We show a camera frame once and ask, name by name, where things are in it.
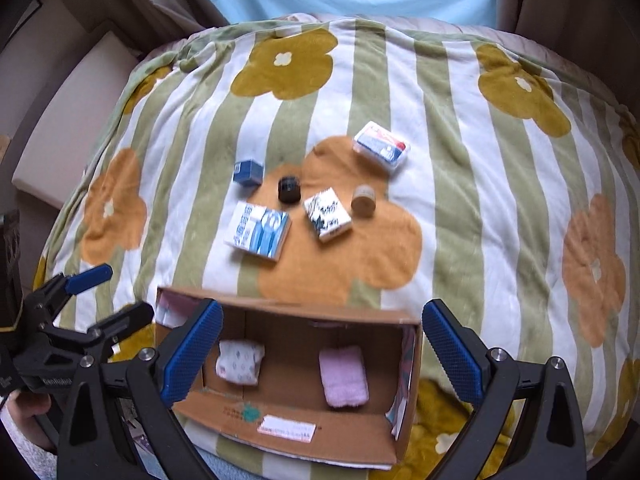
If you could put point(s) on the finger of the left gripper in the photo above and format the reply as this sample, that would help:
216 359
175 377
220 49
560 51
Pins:
116 328
63 287

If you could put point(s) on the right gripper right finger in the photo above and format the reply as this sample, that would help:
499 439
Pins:
548 442

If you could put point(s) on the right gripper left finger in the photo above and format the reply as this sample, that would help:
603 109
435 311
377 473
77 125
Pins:
94 441

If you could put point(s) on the patterned white cloth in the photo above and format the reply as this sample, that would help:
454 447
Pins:
239 361

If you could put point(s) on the small blue box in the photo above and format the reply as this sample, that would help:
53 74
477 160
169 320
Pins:
248 173

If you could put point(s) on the pink towel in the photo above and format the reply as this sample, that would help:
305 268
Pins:
344 378

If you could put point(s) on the black round jar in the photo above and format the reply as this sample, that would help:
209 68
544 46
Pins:
289 190

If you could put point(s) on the black white patterned box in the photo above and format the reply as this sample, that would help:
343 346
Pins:
327 215

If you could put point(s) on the dental floss plastic case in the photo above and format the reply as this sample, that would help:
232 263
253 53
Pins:
381 146

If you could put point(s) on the person left hand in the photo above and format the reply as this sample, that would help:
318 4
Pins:
24 407

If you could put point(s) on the white padded headboard cushion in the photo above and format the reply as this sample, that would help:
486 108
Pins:
59 146

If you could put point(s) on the white blue carton box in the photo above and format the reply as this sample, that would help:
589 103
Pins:
258 230

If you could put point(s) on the open cardboard box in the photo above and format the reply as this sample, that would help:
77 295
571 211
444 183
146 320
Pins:
286 412

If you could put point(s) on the small beige round jar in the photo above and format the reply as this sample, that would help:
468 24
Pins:
363 202

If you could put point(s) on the flower striped fleece blanket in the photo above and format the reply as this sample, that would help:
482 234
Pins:
518 203

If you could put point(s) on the brown right curtain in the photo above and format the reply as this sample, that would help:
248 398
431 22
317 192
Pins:
601 36

